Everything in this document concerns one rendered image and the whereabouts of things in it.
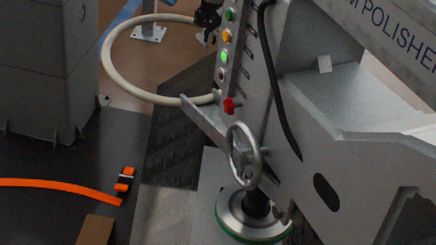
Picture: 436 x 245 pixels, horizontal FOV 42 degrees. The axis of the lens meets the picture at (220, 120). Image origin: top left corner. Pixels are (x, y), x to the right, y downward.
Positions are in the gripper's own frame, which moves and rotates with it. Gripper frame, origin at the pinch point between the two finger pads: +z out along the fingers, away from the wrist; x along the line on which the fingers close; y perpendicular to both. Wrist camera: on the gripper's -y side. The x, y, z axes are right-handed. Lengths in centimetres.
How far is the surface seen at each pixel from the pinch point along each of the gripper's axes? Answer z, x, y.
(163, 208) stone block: 8, 66, -31
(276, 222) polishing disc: -6, 58, -62
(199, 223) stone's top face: -3, 70, -46
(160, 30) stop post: 97, -102, 99
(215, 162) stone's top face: -1, 47, -36
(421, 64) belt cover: -86, 84, -79
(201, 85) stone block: 7.1, 13.7, -6.9
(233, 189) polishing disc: -5, 56, -47
